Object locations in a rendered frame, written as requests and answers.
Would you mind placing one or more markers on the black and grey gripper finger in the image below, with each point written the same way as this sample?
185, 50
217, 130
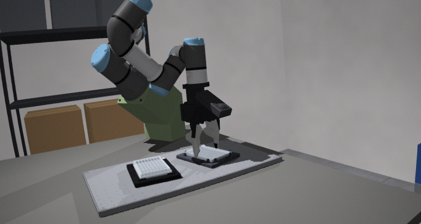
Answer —
212, 129
194, 135

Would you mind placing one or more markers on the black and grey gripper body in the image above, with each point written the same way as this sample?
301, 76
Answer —
194, 106

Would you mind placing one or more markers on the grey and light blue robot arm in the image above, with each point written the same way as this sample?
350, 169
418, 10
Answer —
122, 32

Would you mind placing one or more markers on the black rectangular frame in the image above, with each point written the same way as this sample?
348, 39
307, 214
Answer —
144, 182

